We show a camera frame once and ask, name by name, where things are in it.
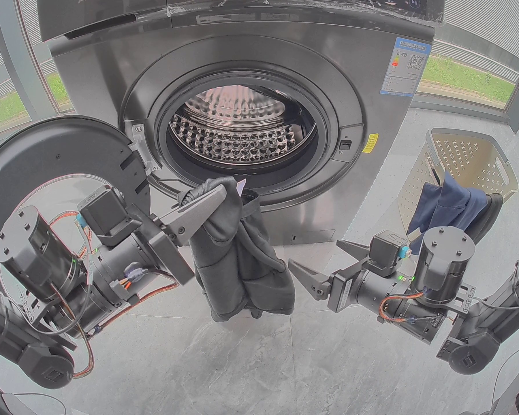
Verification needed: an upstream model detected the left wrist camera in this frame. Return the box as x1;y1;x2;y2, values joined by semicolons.
77;186;144;248

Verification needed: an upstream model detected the grey washing machine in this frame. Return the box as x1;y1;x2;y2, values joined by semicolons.
37;0;446;247

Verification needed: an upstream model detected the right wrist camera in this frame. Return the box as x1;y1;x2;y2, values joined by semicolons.
368;230;410;278

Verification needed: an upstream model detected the black garment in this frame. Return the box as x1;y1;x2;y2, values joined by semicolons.
177;176;296;323
462;192;505;242

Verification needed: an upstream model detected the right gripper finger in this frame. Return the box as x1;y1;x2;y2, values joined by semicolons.
287;259;334;302
336;239;373;271

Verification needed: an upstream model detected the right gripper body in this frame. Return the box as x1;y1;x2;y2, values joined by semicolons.
327;261;417;323

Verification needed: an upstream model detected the dark blue garment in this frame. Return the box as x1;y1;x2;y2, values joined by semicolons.
406;171;488;235

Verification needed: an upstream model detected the washing machine door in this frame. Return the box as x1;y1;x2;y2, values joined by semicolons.
0;115;163;285

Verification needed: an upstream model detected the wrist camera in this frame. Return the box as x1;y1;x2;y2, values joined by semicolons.
77;186;144;248
368;230;410;278

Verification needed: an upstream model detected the cream laundry basket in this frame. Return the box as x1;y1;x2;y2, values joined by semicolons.
397;127;519;250

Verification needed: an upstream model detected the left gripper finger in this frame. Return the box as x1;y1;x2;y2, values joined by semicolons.
157;187;228;246

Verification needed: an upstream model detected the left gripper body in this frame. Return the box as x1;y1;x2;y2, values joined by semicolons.
93;219;195;305

